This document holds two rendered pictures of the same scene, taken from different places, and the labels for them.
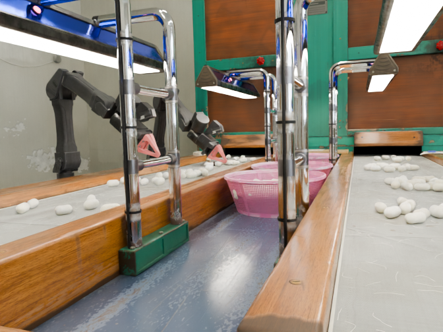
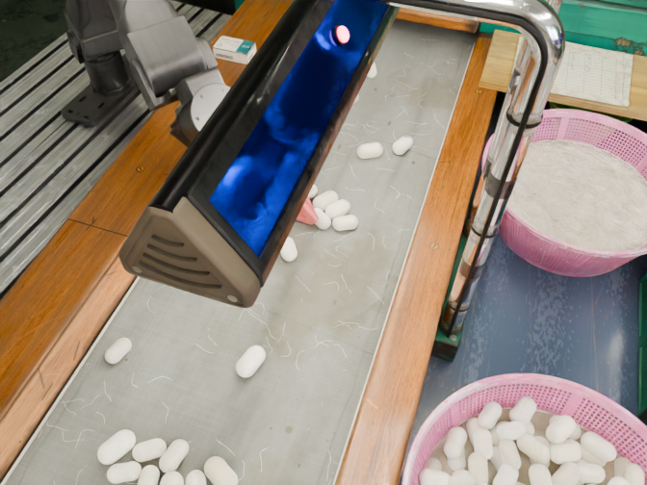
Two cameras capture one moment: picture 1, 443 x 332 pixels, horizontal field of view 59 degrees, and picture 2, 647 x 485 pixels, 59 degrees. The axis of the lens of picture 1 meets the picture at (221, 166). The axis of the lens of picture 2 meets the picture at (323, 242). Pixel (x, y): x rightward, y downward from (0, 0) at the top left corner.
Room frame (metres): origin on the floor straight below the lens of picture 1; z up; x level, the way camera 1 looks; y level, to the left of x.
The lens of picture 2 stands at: (1.18, -0.03, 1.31)
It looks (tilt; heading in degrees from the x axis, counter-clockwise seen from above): 52 degrees down; 0
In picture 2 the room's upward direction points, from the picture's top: straight up
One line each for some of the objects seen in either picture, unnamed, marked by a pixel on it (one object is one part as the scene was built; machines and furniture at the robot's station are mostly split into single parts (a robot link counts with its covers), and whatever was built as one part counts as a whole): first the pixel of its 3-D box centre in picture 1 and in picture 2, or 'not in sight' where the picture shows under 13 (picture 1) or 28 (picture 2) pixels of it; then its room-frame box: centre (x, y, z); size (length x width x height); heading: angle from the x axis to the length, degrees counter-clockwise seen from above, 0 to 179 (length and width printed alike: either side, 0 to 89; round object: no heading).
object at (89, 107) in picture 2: not in sight; (106, 69); (2.03, 0.34, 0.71); 0.20 x 0.07 x 0.08; 155
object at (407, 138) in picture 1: (387, 138); not in sight; (1.86, -0.79, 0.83); 0.30 x 0.06 x 0.07; 71
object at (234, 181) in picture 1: (274, 192); not in sight; (1.03, -0.14, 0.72); 0.27 x 0.27 x 0.10
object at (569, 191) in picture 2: not in sight; (570, 203); (1.71, -0.38, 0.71); 0.22 x 0.22 x 0.06
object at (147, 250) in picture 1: (113, 129); not in sight; (0.70, 0.19, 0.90); 0.20 x 0.19 x 0.45; 161
